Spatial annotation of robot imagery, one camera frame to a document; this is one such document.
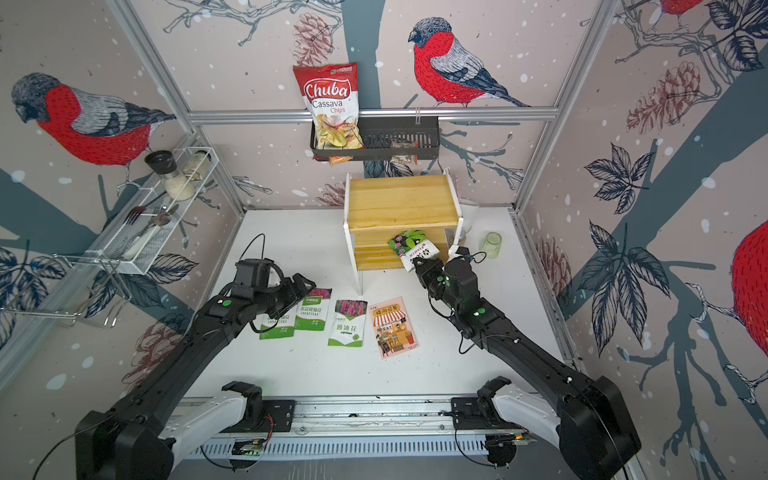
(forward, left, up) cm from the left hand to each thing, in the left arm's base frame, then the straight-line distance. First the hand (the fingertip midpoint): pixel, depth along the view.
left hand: (312, 285), depth 81 cm
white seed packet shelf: (+10, -28, +5) cm, 30 cm away
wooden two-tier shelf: (+13, -19, +17) cm, 28 cm away
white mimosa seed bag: (-5, -9, -15) cm, 18 cm away
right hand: (+5, -27, +7) cm, 28 cm away
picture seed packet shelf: (-6, -22, -15) cm, 28 cm away
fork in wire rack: (+8, +40, +20) cm, 45 cm away
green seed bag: (0, +3, -16) cm, 16 cm away
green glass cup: (+22, -58, -11) cm, 63 cm away
